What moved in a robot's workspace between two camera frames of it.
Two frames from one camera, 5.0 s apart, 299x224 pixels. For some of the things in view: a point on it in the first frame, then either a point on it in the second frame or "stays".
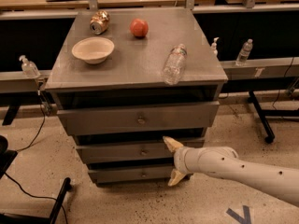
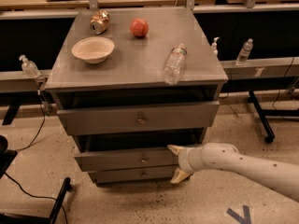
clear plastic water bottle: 175,64 stays
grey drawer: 132,150 to 162,158
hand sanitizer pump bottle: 29,67 stays
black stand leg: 12,218 stays
